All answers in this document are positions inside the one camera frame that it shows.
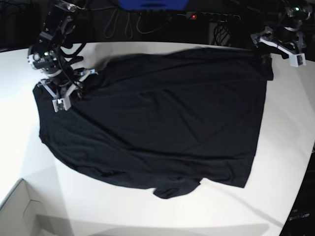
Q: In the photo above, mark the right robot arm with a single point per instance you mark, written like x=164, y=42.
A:
x=46, y=53

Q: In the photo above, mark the white power strip red switch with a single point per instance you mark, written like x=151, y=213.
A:
x=216, y=17

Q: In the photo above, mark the white cardboard box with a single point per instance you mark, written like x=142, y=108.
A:
x=20, y=215

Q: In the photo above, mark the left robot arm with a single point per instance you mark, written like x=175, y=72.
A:
x=294, y=15

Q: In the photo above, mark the blue box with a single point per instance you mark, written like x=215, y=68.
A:
x=153, y=4

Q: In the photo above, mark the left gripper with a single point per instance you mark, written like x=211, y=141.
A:
x=288, y=40

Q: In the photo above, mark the black t-shirt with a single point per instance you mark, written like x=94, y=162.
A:
x=163, y=121

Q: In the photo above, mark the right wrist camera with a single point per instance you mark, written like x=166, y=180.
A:
x=61, y=104

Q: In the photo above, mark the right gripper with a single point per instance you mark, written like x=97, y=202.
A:
x=60, y=86

